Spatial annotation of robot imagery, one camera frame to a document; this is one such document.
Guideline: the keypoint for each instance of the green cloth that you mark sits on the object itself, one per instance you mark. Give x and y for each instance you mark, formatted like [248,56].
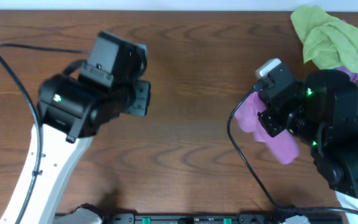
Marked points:
[328,41]

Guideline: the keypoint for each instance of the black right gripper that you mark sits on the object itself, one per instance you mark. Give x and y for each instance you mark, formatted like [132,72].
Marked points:
[268,116]

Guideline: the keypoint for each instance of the purple cloth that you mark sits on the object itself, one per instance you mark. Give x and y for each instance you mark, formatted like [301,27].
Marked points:
[353,76]
[283,146]

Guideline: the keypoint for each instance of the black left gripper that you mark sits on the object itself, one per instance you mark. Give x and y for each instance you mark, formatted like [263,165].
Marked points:
[140,98]

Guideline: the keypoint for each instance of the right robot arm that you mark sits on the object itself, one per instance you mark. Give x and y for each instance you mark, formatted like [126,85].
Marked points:
[322,111]

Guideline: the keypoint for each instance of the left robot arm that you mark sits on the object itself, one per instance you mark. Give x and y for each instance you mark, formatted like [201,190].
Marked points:
[72,107]

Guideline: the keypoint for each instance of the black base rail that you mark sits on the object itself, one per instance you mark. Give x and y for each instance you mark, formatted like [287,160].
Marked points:
[241,218]

